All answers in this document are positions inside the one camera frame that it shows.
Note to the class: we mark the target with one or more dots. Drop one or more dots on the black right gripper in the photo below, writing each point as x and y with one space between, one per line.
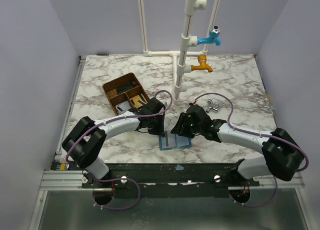
181 126

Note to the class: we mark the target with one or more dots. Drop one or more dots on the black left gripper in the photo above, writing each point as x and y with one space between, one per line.
158 126

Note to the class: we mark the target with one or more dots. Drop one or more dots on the blue leather card holder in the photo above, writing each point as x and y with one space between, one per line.
173 141

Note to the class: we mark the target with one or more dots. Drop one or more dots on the gold card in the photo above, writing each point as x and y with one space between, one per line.
138 101

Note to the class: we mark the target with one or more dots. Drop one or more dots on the silver white card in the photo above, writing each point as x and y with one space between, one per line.
122 107

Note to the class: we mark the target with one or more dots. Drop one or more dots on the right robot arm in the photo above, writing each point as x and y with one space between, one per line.
280 155

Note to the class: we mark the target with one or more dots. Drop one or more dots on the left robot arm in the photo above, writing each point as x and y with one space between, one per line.
84 143

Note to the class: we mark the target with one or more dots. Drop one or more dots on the woven brown basket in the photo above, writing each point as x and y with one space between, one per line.
122 89

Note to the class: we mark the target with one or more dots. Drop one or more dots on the orange plastic faucet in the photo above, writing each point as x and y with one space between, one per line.
202 64

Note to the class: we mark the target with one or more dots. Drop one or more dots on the blue plastic faucet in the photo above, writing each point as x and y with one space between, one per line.
213 38

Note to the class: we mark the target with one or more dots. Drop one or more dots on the metal tap handle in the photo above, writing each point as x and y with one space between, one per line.
213 106

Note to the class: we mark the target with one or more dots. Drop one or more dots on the black mounting rail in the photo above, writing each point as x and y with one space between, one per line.
169 180

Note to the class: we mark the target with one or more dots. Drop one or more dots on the aluminium frame rail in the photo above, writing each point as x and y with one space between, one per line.
58 180

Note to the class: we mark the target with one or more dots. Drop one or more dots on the white pvc pipe frame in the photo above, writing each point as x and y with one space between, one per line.
189 51

